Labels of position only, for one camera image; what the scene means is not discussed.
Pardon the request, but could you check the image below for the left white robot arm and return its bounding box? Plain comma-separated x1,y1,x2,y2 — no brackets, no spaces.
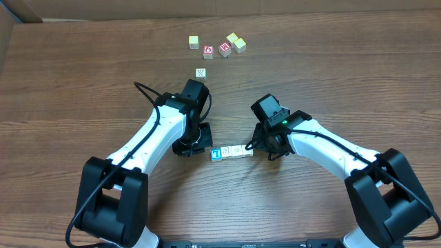
65,90,212,247

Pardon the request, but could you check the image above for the yellow block upper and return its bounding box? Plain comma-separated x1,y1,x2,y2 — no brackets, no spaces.
226,32,238,46

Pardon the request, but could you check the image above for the red framed block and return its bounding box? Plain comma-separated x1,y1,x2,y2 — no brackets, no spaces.
232,145,244,158

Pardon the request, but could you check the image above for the yellow block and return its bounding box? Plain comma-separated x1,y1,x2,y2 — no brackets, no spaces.
226,32,238,46
234,38,247,54
188,35,199,50

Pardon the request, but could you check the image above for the red block letter E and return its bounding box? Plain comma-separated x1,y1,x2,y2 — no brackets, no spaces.
218,42,232,58

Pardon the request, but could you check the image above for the yellow block far left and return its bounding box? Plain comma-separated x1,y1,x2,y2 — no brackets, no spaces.
188,35,199,50

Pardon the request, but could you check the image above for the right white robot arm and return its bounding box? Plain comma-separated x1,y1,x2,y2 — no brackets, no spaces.
247,107,440,247

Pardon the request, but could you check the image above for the white patterned block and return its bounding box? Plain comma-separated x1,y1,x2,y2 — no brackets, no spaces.
220,146,232,159
195,68,207,81

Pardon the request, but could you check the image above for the yellow block right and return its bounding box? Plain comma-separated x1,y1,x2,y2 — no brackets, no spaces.
234,38,247,54

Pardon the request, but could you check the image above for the blue letter block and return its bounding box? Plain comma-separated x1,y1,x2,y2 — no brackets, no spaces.
210,148,223,161

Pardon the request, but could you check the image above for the plain white block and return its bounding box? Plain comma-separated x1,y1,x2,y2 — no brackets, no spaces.
241,145,254,157

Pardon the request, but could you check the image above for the red block letter left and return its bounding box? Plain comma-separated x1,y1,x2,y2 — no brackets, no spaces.
203,45,214,60

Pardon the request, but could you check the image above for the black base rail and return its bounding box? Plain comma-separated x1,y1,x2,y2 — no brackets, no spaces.
158,238,344,248

